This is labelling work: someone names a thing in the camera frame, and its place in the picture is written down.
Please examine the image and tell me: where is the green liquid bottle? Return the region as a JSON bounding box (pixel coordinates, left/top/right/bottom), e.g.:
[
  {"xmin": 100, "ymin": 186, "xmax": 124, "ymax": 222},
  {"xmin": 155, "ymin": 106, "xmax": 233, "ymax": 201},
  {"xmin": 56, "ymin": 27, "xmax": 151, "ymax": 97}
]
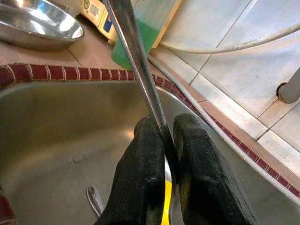
[{"xmin": 110, "ymin": 0, "xmax": 178, "ymax": 71}]

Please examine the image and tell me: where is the grey hose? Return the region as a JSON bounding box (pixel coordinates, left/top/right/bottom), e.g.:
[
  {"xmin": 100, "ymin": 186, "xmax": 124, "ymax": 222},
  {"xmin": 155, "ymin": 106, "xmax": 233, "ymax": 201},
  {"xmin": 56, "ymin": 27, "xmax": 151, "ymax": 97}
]
[{"xmin": 147, "ymin": 55, "xmax": 300, "ymax": 207}]

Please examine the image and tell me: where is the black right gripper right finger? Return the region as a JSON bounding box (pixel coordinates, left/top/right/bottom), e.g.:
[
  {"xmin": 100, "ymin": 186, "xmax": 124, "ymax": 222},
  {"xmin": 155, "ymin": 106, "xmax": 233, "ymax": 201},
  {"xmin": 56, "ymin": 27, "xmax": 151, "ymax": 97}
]
[{"xmin": 173, "ymin": 113, "xmax": 258, "ymax": 225}]

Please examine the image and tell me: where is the grey sink faucet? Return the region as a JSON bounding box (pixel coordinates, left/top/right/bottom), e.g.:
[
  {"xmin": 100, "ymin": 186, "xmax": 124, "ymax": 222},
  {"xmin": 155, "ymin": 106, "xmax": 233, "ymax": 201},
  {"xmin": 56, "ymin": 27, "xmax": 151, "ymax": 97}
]
[{"xmin": 277, "ymin": 67, "xmax": 300, "ymax": 104}]

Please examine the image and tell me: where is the steel utensil with yellow handle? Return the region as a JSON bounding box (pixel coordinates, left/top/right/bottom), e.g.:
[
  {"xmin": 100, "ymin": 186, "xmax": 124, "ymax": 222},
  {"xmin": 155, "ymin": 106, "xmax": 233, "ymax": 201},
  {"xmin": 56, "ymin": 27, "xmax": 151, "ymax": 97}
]
[{"xmin": 102, "ymin": 0, "xmax": 179, "ymax": 225}]

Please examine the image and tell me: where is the steel bowl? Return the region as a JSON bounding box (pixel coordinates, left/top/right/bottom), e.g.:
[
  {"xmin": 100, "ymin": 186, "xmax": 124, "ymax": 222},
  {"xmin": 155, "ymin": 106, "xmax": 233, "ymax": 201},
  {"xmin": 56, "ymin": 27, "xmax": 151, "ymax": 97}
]
[{"xmin": 0, "ymin": 0, "xmax": 85, "ymax": 51}]

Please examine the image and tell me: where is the steel cutlery piece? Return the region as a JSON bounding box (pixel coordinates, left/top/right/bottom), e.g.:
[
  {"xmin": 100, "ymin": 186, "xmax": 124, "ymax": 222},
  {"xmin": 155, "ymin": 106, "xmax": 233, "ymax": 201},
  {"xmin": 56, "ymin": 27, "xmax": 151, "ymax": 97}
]
[{"xmin": 86, "ymin": 186, "xmax": 105, "ymax": 218}]

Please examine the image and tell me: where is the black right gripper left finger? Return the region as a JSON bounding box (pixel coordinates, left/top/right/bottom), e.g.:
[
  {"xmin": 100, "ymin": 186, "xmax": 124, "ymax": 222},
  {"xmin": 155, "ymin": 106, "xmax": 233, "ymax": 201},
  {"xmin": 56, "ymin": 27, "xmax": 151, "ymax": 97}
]
[{"xmin": 95, "ymin": 116, "xmax": 166, "ymax": 225}]

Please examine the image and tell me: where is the cream water ionizer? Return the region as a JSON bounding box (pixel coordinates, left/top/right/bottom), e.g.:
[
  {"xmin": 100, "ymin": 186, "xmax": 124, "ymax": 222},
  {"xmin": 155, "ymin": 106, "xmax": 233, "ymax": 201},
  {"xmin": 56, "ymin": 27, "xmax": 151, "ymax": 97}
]
[{"xmin": 78, "ymin": 0, "xmax": 183, "ymax": 49}]

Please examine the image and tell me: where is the steel sink basin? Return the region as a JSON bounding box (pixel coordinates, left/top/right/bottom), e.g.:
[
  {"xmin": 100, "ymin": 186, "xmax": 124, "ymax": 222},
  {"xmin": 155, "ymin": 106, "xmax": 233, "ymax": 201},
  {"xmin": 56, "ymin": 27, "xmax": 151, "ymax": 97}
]
[{"xmin": 0, "ymin": 81, "xmax": 300, "ymax": 225}]

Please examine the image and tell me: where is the white hose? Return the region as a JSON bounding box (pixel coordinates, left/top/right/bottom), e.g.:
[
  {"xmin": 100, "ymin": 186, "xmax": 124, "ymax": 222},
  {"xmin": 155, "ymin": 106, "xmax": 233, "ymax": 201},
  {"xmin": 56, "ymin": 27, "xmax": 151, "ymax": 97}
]
[{"xmin": 160, "ymin": 22, "xmax": 300, "ymax": 55}]

